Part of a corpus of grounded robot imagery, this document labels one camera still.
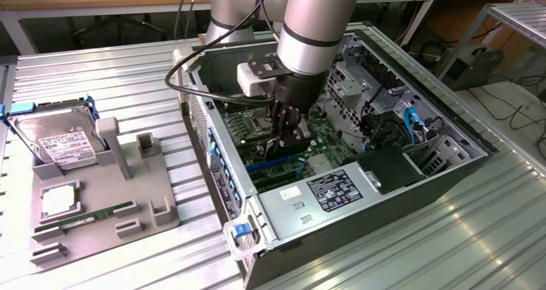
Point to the black open pc case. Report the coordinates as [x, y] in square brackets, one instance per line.
[384, 213]

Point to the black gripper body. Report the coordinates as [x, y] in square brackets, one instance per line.
[304, 88]

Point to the gray power supply unit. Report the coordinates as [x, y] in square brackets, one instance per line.
[316, 194]

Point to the black box on floor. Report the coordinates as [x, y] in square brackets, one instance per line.
[473, 68]

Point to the hard drive in blue caddy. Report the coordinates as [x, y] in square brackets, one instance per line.
[23, 108]

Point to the cpu with silver lid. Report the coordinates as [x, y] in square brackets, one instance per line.
[59, 202]

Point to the aluminium frame shelf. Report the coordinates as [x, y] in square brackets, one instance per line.
[512, 18]

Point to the blue expansion slot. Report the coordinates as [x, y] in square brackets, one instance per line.
[266, 165]

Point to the silver universal robots arm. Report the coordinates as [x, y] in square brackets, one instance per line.
[316, 25]

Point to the black plastic air shroud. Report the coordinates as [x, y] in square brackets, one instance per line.
[388, 172]

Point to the black rear label sticker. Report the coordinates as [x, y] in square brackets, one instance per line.
[226, 194]

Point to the silver disk bay cage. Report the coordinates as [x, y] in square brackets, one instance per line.
[362, 92]

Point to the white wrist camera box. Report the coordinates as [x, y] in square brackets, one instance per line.
[250, 82]

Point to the cpu socket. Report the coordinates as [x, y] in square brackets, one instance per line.
[261, 123]

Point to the green ram stick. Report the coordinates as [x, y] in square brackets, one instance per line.
[86, 218]

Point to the silver chipset heatsink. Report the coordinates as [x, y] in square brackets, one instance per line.
[322, 166]

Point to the silver hard disk drive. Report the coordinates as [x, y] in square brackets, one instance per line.
[55, 140]

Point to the black office chair base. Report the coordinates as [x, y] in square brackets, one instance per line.
[115, 25]

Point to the gray printed parts rack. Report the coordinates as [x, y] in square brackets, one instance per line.
[141, 187]

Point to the green motherboard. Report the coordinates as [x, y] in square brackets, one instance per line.
[325, 143]

